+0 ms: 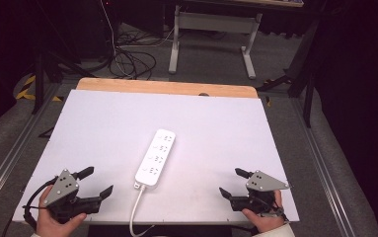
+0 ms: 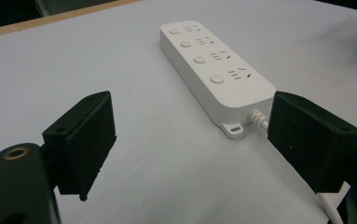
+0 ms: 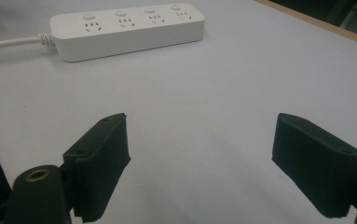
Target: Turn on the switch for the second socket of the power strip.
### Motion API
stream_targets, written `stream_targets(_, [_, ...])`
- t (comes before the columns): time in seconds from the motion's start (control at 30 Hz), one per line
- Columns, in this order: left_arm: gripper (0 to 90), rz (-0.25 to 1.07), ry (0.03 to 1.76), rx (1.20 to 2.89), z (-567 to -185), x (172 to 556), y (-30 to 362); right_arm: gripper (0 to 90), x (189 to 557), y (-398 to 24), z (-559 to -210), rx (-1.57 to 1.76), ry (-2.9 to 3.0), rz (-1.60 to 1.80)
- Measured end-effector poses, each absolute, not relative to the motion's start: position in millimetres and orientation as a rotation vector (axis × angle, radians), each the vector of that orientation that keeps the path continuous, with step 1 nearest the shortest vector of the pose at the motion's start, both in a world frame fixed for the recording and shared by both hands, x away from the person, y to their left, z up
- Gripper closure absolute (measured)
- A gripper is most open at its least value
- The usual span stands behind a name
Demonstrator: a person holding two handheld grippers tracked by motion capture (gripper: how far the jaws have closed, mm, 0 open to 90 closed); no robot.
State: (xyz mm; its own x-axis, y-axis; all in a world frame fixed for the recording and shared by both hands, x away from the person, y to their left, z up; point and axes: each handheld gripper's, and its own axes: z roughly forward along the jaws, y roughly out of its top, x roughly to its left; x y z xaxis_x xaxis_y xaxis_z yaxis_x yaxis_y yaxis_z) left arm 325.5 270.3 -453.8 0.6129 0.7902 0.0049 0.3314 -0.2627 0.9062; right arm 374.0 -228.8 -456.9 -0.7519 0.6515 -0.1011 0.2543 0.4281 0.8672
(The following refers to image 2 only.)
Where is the white power strip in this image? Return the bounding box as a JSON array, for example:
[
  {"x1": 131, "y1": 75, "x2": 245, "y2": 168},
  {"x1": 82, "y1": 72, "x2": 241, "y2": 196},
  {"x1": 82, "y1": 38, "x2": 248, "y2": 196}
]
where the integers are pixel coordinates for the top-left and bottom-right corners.
[{"x1": 159, "y1": 20, "x2": 277, "y2": 140}]

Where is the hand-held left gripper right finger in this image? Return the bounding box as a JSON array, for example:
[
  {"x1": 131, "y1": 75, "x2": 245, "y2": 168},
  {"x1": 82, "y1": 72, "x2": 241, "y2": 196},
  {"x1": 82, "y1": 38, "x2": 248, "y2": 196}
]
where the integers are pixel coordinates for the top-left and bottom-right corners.
[{"x1": 267, "y1": 91, "x2": 357, "y2": 194}]

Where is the white power strip cable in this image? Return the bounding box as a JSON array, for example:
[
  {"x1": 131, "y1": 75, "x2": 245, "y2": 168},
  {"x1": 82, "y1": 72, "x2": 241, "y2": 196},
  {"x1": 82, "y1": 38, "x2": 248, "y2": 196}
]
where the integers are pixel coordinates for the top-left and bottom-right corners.
[{"x1": 247, "y1": 109, "x2": 345, "y2": 224}]

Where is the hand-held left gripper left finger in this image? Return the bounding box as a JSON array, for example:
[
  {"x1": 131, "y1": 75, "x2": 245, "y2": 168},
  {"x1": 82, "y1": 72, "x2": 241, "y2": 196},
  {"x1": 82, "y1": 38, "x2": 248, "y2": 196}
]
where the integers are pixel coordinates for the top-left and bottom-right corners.
[{"x1": 41, "y1": 91, "x2": 117, "y2": 202}]

